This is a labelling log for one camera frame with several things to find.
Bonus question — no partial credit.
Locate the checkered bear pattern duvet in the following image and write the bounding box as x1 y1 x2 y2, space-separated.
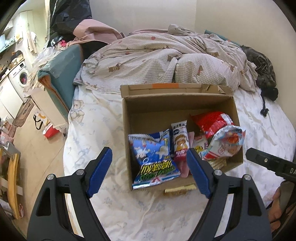
73 25 258 92

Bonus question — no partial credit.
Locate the pink 35 snack pack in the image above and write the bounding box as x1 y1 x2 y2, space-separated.
177 132 195 178

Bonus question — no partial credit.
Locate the blue popcorn snack bag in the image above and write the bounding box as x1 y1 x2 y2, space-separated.
128 129 181 190

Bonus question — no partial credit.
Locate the person's right hand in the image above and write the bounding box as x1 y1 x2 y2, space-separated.
268 188 282 232

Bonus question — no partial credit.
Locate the black plastic bag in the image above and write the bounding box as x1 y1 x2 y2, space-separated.
48 0 92 47

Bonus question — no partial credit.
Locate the dark camouflage garment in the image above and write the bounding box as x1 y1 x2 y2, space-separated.
241 45 278 117

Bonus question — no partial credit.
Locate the white red snack bag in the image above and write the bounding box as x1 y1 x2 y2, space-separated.
191 135 208 159

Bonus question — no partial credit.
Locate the white washing machine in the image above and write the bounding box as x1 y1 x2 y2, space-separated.
9 60 29 103

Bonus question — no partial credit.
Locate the white bread snack packet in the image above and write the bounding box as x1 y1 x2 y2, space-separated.
171 120 190 162

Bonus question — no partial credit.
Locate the wooden chair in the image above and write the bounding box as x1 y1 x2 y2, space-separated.
1 142 23 219

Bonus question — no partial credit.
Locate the pink folded blanket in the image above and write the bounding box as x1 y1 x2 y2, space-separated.
67 19 125 47

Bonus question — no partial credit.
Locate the brown cardboard box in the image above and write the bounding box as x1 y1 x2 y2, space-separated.
120 83 239 183

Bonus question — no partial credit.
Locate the colorful noodle snack bag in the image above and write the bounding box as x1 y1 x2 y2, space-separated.
202 125 246 161

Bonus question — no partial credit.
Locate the red white shopping bag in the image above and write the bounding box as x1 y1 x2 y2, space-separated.
33 110 60 139

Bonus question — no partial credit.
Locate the teal headboard cushion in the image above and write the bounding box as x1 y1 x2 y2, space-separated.
38 44 84 118

